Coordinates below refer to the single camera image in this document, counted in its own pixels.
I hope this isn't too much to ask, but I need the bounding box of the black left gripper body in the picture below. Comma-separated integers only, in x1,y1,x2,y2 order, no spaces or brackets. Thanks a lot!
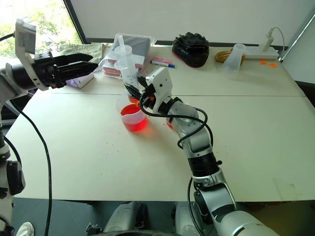
31,51,67,89

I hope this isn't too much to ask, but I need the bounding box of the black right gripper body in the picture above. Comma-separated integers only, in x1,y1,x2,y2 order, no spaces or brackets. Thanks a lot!
139,84,157,108

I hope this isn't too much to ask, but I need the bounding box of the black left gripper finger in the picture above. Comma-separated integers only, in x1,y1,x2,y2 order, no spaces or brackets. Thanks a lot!
53,53,94,67
57,61,99,82

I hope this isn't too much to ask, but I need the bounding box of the clear plastic syringe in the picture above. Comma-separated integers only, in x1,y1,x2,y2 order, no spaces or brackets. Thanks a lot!
115,34,140,103

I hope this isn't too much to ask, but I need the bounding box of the clear plastic measuring cup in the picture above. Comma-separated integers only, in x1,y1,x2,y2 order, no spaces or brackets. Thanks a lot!
115,94,150,133

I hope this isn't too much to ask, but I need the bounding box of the overturned clear plastic cup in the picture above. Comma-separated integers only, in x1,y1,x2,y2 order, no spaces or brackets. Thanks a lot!
219,43,247,80

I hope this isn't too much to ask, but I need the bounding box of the green cloth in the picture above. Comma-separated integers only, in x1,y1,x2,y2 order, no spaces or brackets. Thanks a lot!
58,42,104,65

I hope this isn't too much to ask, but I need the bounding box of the white purple paper box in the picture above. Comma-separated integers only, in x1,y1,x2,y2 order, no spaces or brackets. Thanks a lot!
66,72,95,89

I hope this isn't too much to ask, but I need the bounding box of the blue capped marker pen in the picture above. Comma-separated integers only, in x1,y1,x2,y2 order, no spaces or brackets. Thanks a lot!
150,60,176,69

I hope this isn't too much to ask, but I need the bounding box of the clear plastic zip bag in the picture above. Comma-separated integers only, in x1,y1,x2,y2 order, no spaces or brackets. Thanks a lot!
93,32,157,80

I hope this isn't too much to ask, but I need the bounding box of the black crumpled glove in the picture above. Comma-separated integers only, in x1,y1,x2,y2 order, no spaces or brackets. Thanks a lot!
171,31,211,68

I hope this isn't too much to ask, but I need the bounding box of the white power strip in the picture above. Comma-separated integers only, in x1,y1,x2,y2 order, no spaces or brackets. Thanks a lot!
242,46,279,60

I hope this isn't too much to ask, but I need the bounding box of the grey rounded robot shape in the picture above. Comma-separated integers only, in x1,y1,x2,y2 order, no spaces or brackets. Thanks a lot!
102,201,149,236
174,201,206,236

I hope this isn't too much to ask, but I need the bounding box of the small metal clamp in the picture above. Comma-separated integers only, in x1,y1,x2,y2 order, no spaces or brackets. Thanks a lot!
85,223,103,234

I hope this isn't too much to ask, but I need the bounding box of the white shoe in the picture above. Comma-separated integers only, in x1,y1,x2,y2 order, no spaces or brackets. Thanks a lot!
15,221,35,236

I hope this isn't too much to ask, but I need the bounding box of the grey metal pole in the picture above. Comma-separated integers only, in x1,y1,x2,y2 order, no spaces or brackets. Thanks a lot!
279,9,315,62

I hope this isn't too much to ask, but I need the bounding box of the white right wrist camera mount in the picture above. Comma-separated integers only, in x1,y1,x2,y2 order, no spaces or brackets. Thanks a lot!
145,67,174,112

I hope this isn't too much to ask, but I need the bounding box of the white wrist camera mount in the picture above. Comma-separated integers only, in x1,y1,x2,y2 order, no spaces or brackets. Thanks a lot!
14,18,50,91
145,67,174,112

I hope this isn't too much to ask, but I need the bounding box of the black window frame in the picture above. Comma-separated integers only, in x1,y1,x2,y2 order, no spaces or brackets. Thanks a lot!
62,0,87,45

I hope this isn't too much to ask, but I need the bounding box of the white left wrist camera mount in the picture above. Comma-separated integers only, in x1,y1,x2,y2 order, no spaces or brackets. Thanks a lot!
14,18,50,91

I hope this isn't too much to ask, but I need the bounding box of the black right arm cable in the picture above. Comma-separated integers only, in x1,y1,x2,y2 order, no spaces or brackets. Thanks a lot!
140,104,214,236

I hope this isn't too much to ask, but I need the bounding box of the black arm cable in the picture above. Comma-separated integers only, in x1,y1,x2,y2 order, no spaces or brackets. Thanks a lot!
140,104,214,236
0,31,53,236

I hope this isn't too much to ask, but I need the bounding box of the brown rope coil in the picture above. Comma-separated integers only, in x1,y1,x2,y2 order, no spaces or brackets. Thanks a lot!
214,48,247,65

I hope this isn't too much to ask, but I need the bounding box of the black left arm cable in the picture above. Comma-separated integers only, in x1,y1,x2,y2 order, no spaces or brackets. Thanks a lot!
0,31,53,236

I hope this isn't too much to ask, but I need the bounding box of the white charger with cable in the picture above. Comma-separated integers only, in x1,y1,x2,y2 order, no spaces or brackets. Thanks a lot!
261,27,286,52

